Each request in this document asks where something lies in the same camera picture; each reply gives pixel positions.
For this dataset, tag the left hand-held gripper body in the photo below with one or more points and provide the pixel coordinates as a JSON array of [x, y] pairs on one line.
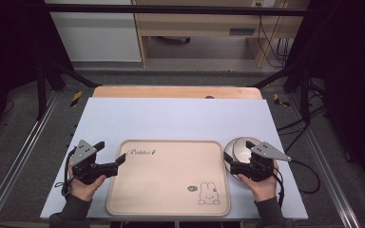
[[83, 151]]

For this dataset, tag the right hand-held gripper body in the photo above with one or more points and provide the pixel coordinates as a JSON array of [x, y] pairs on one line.
[[261, 169]]

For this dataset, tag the white bowl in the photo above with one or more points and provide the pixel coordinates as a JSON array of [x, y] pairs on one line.
[[239, 148]]

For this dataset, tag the person's right hand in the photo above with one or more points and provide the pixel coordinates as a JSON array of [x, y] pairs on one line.
[[264, 190]]

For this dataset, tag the person's left hand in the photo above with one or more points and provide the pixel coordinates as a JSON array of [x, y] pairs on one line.
[[83, 190]]

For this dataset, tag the yellow black striped tape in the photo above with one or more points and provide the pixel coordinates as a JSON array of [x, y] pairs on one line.
[[76, 98], [278, 99]]

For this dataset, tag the beige tray with rabbit print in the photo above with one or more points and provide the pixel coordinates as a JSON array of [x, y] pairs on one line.
[[171, 180]]

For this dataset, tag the black metal stand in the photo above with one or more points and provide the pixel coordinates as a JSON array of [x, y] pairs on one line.
[[304, 95], [41, 91]]

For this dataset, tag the white cabinet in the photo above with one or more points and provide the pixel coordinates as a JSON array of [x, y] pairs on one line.
[[98, 34]]

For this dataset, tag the dark curtain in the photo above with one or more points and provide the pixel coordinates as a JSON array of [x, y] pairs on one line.
[[9, 50], [351, 79]]

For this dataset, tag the light wooden desk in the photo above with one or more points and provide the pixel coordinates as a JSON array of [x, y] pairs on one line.
[[202, 23]]

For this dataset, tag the white power socket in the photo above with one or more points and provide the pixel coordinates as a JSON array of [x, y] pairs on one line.
[[263, 3]]

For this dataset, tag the aluminium floor rail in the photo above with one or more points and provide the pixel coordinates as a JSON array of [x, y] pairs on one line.
[[326, 171], [19, 158]]

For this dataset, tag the black horizontal frame bar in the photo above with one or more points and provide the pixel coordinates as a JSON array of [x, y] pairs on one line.
[[171, 9]]

